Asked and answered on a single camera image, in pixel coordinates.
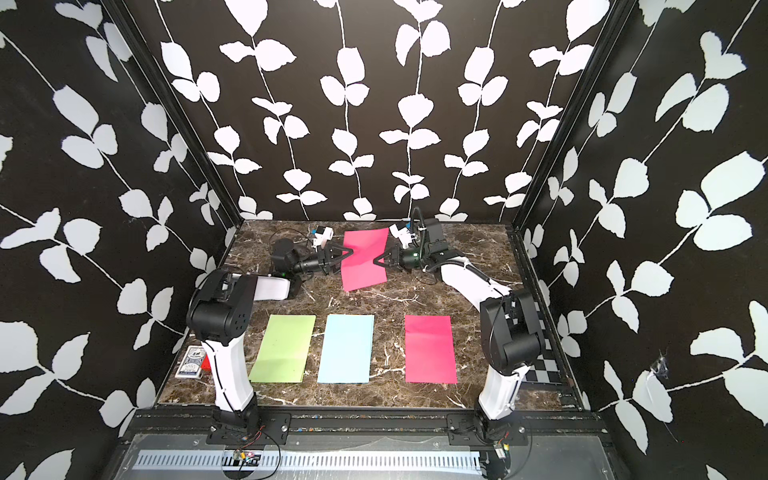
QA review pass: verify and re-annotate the small magenta paper sheet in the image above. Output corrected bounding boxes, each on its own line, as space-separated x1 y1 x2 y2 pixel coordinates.
341 228 389 292

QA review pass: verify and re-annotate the light blue paper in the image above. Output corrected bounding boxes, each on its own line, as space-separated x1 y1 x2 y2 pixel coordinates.
317 314 374 384

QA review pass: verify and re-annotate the large magenta paper sheet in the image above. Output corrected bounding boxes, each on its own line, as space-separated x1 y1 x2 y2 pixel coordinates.
405 315 457 384

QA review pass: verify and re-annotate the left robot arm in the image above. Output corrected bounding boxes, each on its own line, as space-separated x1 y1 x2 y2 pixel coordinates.
186 238 354 432

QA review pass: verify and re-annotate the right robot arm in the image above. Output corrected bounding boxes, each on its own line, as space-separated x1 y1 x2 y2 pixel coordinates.
373 246 545 421

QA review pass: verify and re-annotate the playing card deck box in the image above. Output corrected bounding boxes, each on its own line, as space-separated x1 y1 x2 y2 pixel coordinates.
174 345 206 379

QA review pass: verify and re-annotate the checkerboard calibration plate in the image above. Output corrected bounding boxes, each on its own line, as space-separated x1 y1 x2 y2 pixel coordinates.
525 312 563 385

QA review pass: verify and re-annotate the small circuit board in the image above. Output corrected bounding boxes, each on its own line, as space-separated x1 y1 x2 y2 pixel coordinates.
222 451 261 471

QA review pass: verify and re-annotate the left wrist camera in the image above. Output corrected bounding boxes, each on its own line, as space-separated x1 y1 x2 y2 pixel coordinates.
311 226 334 249

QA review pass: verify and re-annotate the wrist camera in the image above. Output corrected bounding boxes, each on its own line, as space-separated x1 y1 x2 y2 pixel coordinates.
311 226 334 249
389 222 417 249

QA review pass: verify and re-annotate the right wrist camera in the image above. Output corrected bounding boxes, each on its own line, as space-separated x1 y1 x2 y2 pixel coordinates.
389 222 417 249

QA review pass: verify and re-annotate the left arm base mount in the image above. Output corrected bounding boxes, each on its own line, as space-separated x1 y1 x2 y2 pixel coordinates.
206 410 291 448

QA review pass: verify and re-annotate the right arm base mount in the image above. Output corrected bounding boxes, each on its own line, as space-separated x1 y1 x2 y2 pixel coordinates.
446 411 529 447

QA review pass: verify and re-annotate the white perforated rail strip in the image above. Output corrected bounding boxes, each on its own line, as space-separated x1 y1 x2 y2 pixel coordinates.
130 450 481 474

